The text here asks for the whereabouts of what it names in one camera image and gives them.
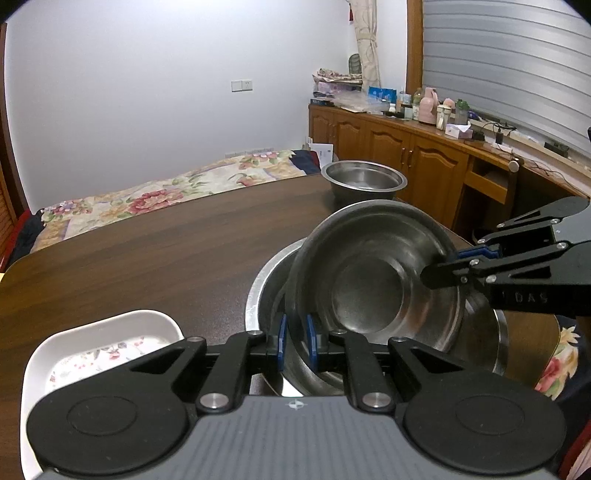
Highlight wooden sideboard cabinet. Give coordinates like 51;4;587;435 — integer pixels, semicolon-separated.
308;104;591;243

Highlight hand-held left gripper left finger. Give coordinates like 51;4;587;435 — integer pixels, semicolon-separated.
127;314;289;412

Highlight large stainless steel bowl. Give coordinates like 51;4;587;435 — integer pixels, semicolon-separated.
245;237;511;398

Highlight white floral rectangular plate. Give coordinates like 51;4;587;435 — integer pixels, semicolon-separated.
21;310;185;480

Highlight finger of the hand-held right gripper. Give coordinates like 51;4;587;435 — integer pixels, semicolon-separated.
457;196;591;262
419;240;574;296

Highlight medium stainless steel bowl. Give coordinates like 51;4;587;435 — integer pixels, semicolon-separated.
284;199;467;357

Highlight pink bottle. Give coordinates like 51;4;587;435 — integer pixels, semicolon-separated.
417;86;440;125

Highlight navy and red cloth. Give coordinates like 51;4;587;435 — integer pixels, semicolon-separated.
290;149;322;177

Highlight grey window blind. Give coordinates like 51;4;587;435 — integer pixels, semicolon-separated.
422;0;591;153

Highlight floral cushion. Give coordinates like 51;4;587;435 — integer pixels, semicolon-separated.
534;324;585;400

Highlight small stainless steel bowl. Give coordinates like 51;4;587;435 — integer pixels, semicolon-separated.
321;160;408;209

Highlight floral bed blanket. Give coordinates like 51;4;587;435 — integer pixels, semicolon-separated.
30;148;324;252

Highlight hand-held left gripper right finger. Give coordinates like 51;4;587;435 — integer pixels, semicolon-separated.
306;314;465;412

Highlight red and black cloth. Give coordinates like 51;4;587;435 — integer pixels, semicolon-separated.
7;210;47;271

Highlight dark chair post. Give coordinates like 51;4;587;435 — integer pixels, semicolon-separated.
505;157;524;224

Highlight blue box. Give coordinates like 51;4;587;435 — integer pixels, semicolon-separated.
368;86;398;105

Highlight clear plastic bags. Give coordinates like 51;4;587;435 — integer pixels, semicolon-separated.
332;93;394;114

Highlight floral curtain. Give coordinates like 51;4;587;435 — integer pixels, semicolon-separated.
353;0;382;96

